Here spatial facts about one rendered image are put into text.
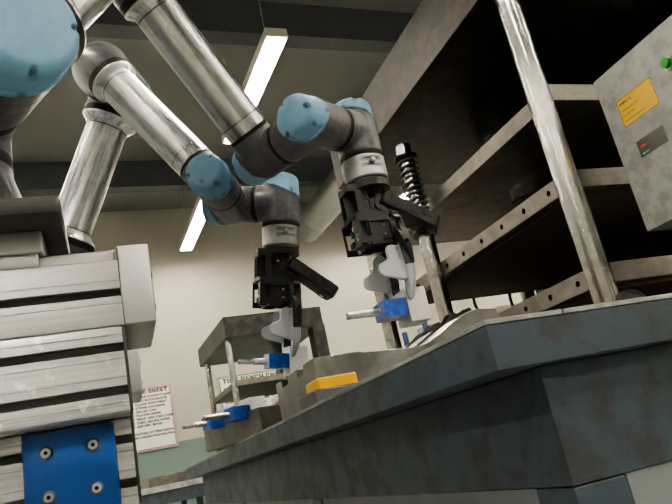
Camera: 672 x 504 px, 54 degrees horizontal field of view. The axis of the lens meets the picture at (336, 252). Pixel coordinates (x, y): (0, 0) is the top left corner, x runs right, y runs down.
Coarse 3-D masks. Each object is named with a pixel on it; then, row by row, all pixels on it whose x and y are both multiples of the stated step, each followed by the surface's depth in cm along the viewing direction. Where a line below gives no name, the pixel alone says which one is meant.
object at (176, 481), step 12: (144, 480) 541; (156, 480) 487; (168, 480) 489; (180, 480) 491; (192, 480) 474; (144, 492) 460; (156, 492) 463; (168, 492) 467; (180, 492) 470; (192, 492) 472
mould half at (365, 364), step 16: (464, 320) 121; (480, 320) 122; (432, 336) 122; (448, 336) 118; (352, 352) 112; (368, 352) 113; (384, 352) 113; (400, 352) 114; (416, 352) 115; (304, 368) 113; (320, 368) 109; (336, 368) 110; (352, 368) 111; (368, 368) 112; (384, 368) 112; (288, 384) 124; (304, 384) 114; (288, 400) 124; (288, 416) 125
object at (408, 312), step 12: (420, 288) 106; (384, 300) 103; (396, 300) 104; (408, 300) 104; (420, 300) 105; (348, 312) 103; (360, 312) 103; (372, 312) 104; (384, 312) 103; (396, 312) 103; (408, 312) 104; (420, 312) 104; (408, 324) 105; (420, 324) 108
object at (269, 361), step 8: (288, 352) 126; (304, 352) 126; (240, 360) 124; (248, 360) 124; (256, 360) 125; (264, 360) 125; (272, 360) 124; (280, 360) 125; (288, 360) 125; (296, 360) 125; (304, 360) 126; (264, 368) 127; (272, 368) 124; (280, 368) 126; (288, 368) 126; (296, 368) 125
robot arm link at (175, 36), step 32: (128, 0) 104; (160, 0) 105; (160, 32) 106; (192, 32) 108; (192, 64) 108; (224, 64) 112; (224, 96) 109; (224, 128) 112; (256, 128) 111; (256, 160) 112
